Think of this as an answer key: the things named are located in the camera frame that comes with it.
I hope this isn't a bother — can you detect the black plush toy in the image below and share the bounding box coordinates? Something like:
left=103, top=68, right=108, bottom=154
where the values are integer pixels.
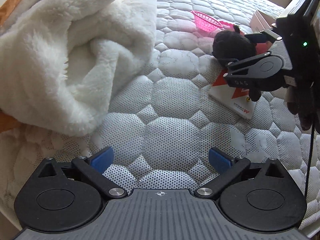
left=211, top=24, right=288, bottom=103

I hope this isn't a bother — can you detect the pink toy strainer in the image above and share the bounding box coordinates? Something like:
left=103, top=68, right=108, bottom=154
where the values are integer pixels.
left=191, top=10, right=233, bottom=33

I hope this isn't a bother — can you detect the red white book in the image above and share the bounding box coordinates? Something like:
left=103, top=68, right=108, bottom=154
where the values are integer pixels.
left=208, top=69, right=256, bottom=120

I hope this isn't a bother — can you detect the black gloved right hand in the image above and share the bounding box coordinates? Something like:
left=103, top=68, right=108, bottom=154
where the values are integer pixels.
left=287, top=41, right=319, bottom=132

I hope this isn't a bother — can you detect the pink cardboard box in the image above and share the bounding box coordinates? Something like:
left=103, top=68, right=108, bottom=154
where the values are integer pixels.
left=250, top=10, right=276, bottom=32

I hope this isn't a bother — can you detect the quilted grey mattress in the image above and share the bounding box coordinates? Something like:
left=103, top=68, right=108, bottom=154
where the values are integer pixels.
left=1, top=0, right=319, bottom=228

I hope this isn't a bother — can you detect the white fluffy blanket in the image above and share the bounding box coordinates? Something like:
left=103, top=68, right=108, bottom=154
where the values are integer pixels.
left=1, top=0, right=157, bottom=136

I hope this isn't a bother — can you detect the black cable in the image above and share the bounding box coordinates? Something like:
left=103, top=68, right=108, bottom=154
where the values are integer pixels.
left=303, top=119, right=317, bottom=203

